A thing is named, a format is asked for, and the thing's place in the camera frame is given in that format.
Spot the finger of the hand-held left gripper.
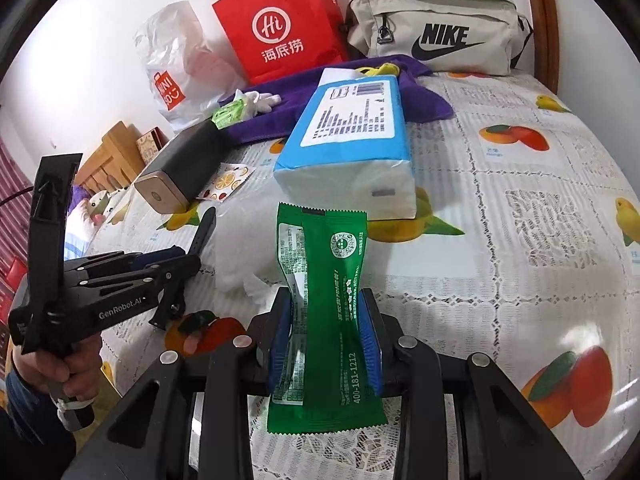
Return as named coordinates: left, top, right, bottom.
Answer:
left=132, top=246, right=201, bottom=281
left=150, top=282, right=184, bottom=328

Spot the wooden headboard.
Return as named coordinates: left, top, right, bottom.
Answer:
left=75, top=120, right=148, bottom=201

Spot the dark tea tin box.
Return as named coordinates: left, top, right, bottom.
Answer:
left=134, top=121, right=226, bottom=217

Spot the striped bed quilt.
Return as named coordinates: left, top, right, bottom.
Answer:
left=0, top=135, right=38, bottom=261

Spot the light green tissue packet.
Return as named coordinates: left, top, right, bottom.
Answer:
left=211, top=100, right=251, bottom=131

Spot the white plastic shopping bag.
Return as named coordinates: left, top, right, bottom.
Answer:
left=132, top=0, right=248, bottom=133

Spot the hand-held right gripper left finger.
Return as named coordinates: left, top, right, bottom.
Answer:
left=62, top=287, right=296, bottom=480

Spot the grey waist bag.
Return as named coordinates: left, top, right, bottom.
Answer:
left=345, top=0, right=535, bottom=77

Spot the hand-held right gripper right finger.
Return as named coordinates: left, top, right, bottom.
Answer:
left=357, top=289, right=583, bottom=480

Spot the blue tissue pack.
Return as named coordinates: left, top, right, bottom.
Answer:
left=272, top=67, right=418, bottom=221

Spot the wooden door frame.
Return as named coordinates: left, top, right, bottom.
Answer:
left=520, top=0, right=561, bottom=96

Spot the grey organza drawstring pouch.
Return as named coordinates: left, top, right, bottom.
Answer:
left=214, top=240, right=261, bottom=293

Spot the person's left hand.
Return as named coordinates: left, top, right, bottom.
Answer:
left=12, top=335, right=102, bottom=405

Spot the fruit print packet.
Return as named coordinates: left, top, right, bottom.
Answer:
left=196, top=162, right=256, bottom=202

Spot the white spotted plush toy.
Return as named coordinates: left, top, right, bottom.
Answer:
left=75, top=187, right=126, bottom=233

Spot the red paper bag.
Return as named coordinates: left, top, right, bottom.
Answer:
left=211, top=0, right=351, bottom=86

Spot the purple towel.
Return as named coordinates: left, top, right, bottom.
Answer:
left=215, top=55, right=453, bottom=146

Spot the dark green wipe packet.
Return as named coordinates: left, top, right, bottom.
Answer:
left=266, top=202, right=388, bottom=433

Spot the white mesh drawstring pouch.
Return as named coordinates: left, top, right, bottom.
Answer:
left=232, top=89, right=282, bottom=115

